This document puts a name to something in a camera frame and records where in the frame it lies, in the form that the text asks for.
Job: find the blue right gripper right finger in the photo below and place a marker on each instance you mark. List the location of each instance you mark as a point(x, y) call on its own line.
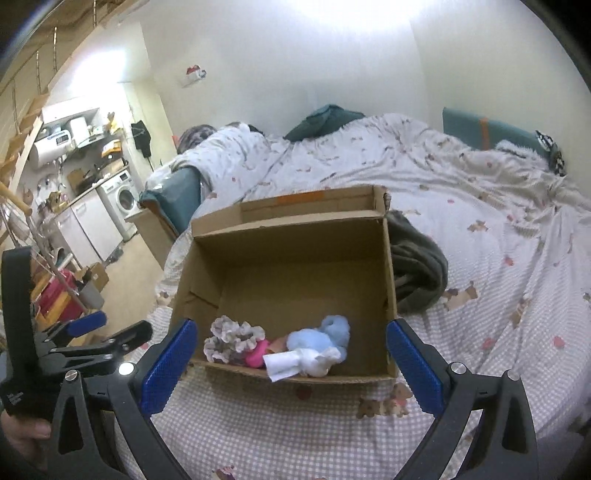
point(422, 366)

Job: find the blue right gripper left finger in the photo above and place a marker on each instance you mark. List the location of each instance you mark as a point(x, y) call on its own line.
point(161, 367)

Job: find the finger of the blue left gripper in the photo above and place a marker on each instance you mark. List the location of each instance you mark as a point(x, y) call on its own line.
point(84, 325)

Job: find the pink soft object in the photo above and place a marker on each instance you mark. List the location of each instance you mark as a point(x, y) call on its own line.
point(254, 359)

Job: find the light blue fluffy sock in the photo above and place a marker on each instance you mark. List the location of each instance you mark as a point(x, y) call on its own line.
point(334, 331)

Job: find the white sock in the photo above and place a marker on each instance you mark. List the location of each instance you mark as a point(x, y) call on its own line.
point(305, 362)

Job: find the brown cardboard box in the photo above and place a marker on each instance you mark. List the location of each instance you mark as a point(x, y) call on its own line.
point(285, 263)

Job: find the left hand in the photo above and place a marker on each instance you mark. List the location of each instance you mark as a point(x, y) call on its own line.
point(27, 438)

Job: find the pink storage crate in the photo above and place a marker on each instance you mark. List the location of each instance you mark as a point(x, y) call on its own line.
point(52, 303)

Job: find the flat cardboard box on floor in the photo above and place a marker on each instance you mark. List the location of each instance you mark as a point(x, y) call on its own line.
point(96, 273)

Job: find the dark grey blanket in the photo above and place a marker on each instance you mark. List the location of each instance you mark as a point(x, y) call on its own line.
point(420, 267)

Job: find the white washing machine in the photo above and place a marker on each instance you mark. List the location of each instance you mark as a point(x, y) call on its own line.
point(120, 198)

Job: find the teal pillow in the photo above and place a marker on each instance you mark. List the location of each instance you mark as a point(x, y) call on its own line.
point(173, 197)

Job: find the white water heater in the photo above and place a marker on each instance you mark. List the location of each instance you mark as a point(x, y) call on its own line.
point(50, 148)

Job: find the black hanging garment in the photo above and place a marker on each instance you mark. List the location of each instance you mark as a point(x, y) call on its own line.
point(141, 138)

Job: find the teal headboard cushion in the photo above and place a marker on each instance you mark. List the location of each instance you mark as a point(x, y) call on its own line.
point(482, 133)

